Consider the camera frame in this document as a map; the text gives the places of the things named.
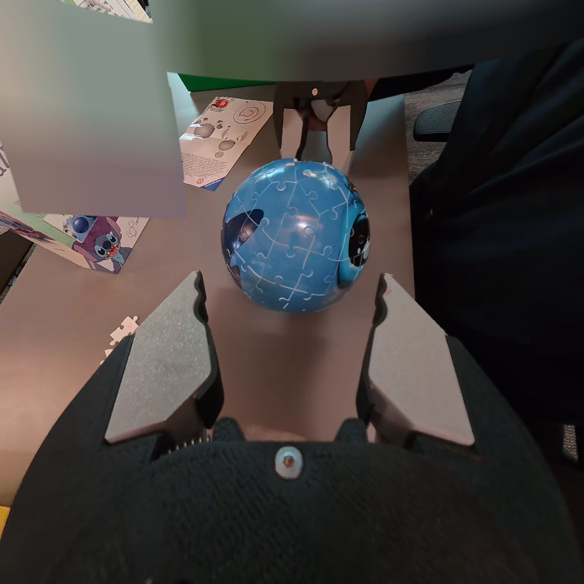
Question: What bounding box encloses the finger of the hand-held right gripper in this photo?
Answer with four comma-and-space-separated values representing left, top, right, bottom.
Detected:
326, 130, 356, 170
280, 109, 312, 161

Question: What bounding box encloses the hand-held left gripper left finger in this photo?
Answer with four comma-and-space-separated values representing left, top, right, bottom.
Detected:
105, 270, 225, 445

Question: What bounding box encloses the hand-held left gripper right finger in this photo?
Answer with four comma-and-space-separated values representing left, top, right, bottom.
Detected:
356, 273, 476, 448

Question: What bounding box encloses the blue puzzle ball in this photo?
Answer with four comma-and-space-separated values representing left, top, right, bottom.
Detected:
221, 157, 371, 314

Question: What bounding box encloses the cartoon puzzle box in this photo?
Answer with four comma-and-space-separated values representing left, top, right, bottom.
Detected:
0, 0, 153, 275

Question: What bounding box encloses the person's right hand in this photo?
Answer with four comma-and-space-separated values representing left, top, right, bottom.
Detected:
303, 101, 340, 134

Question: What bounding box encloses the folded instruction leaflet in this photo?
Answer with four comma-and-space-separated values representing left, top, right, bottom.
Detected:
179, 96, 274, 192

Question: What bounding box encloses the green plastic bin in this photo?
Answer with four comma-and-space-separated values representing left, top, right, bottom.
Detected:
177, 72, 279, 94

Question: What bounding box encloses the black mesh office chair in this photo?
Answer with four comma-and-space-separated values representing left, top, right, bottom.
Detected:
413, 99, 462, 143

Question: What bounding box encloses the person's dark clothing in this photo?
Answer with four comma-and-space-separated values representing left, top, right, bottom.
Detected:
379, 39, 584, 461

